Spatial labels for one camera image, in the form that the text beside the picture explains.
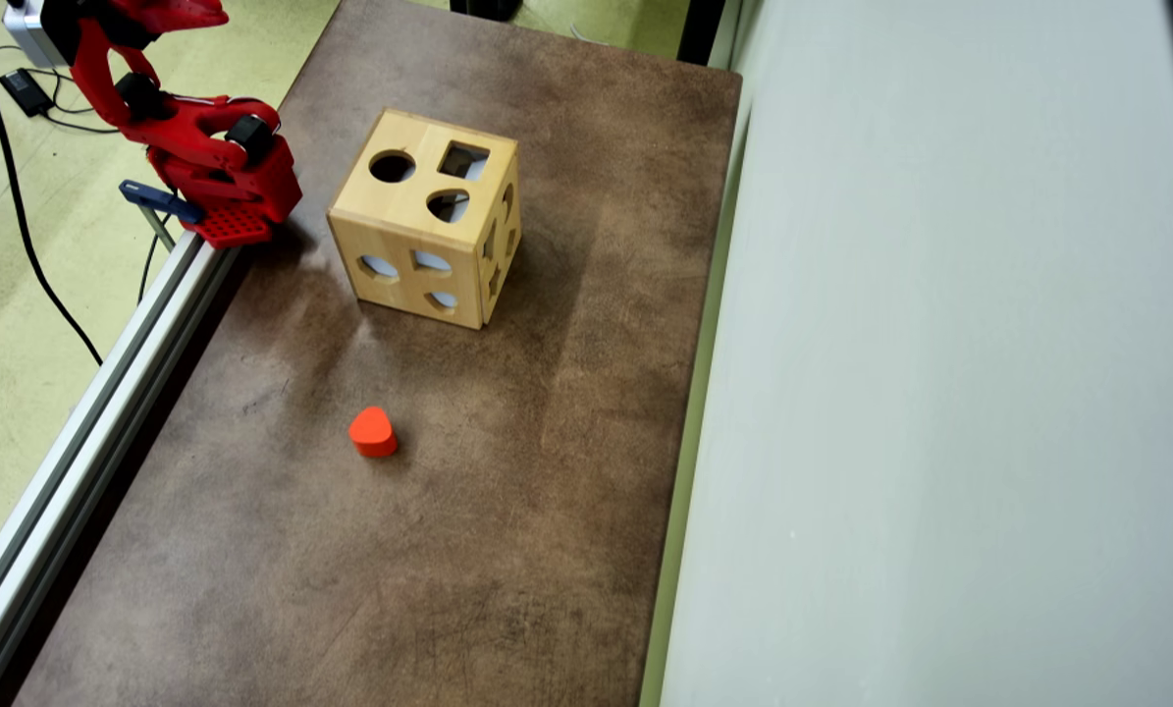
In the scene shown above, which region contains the black power adapter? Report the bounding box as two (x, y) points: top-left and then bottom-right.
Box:
(0, 67), (57, 119)

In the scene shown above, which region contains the dark post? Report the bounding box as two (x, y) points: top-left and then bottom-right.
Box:
(677, 0), (726, 68)

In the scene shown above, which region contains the black camera cable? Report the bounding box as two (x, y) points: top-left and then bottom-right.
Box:
(0, 0), (106, 367)

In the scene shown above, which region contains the black furniture foot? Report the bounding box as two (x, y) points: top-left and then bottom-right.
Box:
(449, 0), (525, 23)

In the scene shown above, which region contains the black adapter cable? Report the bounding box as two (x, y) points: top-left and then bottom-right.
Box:
(0, 44), (126, 136)

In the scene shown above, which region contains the wooden shape sorter box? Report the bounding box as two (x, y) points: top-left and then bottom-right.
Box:
(327, 108), (523, 331)

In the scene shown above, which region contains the orange rounded triangle block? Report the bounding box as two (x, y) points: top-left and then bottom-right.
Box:
(348, 406), (399, 459)

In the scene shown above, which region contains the aluminium profile rail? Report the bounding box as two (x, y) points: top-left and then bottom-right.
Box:
(0, 231), (243, 707)

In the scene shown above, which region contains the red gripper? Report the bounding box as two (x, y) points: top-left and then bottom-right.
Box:
(41, 0), (230, 65)

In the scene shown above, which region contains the blue clamp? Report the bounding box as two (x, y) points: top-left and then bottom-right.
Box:
(120, 179), (204, 251)

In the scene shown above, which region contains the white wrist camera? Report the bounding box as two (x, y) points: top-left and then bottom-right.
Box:
(2, 0), (57, 68)

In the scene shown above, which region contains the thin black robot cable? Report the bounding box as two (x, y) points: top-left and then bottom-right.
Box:
(134, 234), (160, 307)

